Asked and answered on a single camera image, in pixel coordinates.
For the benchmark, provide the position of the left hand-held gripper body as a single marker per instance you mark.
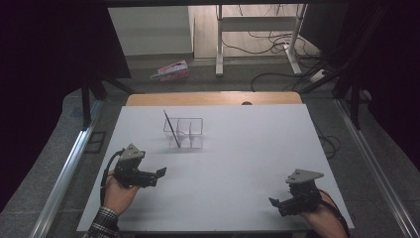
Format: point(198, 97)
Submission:
point(130, 165)

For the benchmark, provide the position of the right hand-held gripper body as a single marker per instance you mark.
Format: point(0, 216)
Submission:
point(302, 195)

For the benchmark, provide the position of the thin black pen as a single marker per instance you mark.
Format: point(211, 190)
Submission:
point(172, 129)

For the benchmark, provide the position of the clear plastic divided organizer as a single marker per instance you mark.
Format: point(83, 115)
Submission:
point(189, 132)

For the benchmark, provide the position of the person's left hand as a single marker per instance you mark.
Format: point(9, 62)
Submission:
point(117, 198)

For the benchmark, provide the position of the person's right hand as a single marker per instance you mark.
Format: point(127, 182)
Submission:
point(325, 223)

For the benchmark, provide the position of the white table sheet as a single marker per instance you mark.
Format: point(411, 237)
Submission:
point(237, 148)

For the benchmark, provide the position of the black metal stand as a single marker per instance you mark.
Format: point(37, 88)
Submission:
point(86, 99)
point(355, 99)

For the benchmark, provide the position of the pink cardboard box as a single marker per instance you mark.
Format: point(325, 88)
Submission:
point(171, 72)

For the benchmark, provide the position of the dark curtain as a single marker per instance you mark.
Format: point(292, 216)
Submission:
point(396, 82)
point(49, 82)

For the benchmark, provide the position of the white power strip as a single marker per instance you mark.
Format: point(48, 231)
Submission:
point(318, 76)

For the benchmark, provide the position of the white cabinet panel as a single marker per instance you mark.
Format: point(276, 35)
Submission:
point(152, 31)

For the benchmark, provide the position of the black rectangular floor frame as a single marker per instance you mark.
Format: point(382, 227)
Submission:
point(95, 142)

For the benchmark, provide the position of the aluminium rail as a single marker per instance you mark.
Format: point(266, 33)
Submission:
point(66, 172)
point(376, 172)

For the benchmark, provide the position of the white metal desk frame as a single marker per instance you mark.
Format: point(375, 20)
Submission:
point(257, 23)

